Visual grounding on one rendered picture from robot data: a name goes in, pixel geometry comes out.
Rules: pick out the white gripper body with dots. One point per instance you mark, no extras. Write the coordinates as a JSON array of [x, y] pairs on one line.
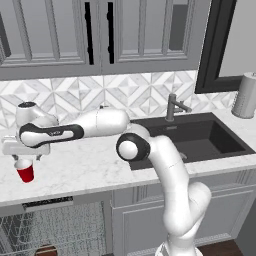
[[23, 149]]

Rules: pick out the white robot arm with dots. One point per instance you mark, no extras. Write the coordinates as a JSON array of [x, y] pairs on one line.
[[173, 173]]

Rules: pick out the red plastic cup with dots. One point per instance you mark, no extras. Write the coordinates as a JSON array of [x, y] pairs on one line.
[[25, 171]]

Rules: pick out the grey dishwasher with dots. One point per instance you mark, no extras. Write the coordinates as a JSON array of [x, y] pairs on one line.
[[90, 203]]

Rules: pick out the grey base cupboard door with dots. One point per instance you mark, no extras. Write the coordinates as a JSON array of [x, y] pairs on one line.
[[140, 226]]

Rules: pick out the grey metal tap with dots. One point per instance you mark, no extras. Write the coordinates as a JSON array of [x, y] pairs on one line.
[[171, 106]]

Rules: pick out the dark sink basin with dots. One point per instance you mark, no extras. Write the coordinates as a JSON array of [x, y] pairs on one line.
[[203, 136]]

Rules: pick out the grey fixed drawer front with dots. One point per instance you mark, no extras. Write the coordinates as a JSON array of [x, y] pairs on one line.
[[226, 178]]

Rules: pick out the white paper towel roll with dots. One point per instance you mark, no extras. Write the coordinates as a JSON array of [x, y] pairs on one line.
[[246, 96]]

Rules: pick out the grey wall cupboard door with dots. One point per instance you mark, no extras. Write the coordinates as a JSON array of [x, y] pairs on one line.
[[50, 33], [150, 33]]

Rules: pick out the black window frame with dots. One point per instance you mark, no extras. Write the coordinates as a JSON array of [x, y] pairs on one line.
[[213, 43]]

